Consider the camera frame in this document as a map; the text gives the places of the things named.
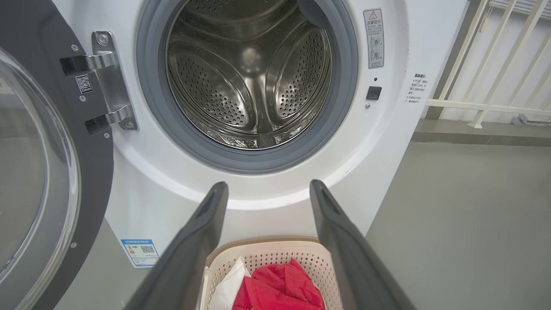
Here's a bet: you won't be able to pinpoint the grey rubber door gasket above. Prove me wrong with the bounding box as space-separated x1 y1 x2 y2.
136 0 359 175

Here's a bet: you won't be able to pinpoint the white metal railing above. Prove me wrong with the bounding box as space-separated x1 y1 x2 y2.
426 0 551 129

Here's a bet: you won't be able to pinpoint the red garment white stripes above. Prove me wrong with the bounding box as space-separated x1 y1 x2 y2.
232 258 326 310

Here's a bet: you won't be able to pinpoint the white front-load washing machine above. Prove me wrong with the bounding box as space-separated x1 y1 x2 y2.
52 0 470 270

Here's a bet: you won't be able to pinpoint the blue energy label sticker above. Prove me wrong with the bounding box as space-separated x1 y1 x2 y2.
121 238 160 268

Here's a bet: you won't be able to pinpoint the cream perforated laundry basket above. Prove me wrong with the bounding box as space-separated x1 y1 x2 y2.
200 236 345 310

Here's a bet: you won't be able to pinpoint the black glass washer door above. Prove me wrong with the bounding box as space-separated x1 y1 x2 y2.
0 0 115 310

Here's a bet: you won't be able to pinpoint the metal door hinge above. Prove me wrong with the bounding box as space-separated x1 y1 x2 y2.
59 31 139 135

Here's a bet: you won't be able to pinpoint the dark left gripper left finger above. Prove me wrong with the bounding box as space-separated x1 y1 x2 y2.
125 182 229 310

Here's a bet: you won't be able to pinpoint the stainless steel washer drum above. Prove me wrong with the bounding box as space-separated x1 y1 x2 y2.
166 0 333 150

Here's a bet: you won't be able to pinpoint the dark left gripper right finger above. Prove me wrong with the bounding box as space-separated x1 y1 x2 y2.
310 180 416 310

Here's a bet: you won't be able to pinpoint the grey warning sticker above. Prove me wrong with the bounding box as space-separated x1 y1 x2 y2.
363 9 385 69

